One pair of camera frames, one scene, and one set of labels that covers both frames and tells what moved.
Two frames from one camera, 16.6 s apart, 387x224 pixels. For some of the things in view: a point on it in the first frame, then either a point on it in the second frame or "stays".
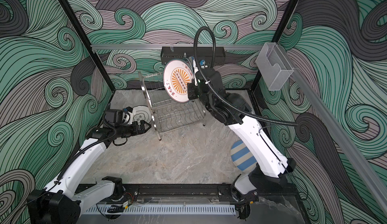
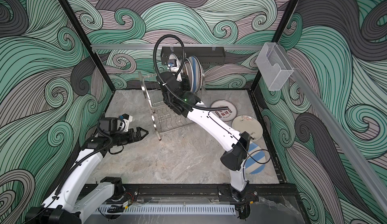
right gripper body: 200,90 → 170,100
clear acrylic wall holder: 274,65 stays
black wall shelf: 217,54 stays
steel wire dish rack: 167,114 stays
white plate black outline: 141,113 → 176,70
